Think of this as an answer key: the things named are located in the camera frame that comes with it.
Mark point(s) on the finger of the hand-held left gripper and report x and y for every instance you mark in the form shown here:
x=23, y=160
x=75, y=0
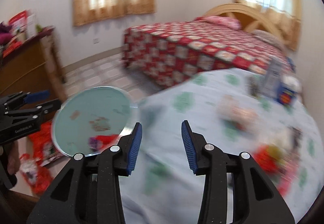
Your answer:
x=48, y=107
x=38, y=96

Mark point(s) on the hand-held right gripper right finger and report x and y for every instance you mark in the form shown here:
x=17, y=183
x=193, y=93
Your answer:
x=188, y=148

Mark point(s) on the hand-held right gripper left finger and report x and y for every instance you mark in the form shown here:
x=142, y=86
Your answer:
x=134, y=148

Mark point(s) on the purple wrapper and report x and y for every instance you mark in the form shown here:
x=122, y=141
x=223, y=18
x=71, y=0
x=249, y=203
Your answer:
x=94, y=143

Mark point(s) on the light blue trash bin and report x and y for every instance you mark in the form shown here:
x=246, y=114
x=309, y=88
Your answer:
x=96, y=105

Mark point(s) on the clear plastic bag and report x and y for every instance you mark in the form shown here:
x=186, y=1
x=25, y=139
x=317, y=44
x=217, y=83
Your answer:
x=235, y=112

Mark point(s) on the yellow wrapper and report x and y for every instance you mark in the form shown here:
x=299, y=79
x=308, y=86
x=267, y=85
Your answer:
x=274, y=151

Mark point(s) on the pink plastic bag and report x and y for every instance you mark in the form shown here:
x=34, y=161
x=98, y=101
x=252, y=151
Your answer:
x=286, y=178

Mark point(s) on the person's left hand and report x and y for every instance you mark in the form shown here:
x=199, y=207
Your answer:
x=14, y=158

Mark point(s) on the red printed gift bag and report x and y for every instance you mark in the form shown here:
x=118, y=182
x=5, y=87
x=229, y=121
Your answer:
x=45, y=143

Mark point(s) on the brown wooden cabinet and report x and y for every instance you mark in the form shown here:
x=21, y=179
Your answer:
x=25, y=69

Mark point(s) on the light blue cloud-print tablecloth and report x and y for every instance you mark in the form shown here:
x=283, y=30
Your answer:
x=162, y=112

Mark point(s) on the red plastic bag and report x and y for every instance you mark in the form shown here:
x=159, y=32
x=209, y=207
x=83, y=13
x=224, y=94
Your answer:
x=35, y=176

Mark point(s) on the green plush thing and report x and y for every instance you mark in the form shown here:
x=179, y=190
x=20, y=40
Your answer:
x=38, y=28

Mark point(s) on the purple cloth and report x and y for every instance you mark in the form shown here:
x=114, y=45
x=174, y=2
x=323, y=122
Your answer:
x=5, y=32

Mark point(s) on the red cardboard box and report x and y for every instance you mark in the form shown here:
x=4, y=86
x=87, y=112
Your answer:
x=17, y=24

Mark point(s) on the dark flat strip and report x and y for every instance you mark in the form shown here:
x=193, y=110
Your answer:
x=254, y=87

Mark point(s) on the bed with red quilt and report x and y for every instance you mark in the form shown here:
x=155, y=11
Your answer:
x=192, y=49

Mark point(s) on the tall blue white carton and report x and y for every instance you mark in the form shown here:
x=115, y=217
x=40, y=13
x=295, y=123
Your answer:
x=272, y=79

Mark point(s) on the short blue carton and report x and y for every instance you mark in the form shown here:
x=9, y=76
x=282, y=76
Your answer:
x=288, y=93

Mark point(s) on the pink floral blanket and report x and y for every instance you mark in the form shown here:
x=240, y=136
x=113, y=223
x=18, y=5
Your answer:
x=222, y=21

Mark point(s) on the striped pillow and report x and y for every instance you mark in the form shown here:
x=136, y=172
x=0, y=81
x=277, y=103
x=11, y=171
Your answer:
x=267, y=36

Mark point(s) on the cream wooden bed headboard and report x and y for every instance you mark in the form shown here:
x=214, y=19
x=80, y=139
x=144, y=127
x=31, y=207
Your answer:
x=255, y=16

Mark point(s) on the white wall socket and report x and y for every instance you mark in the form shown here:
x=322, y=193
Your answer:
x=97, y=41

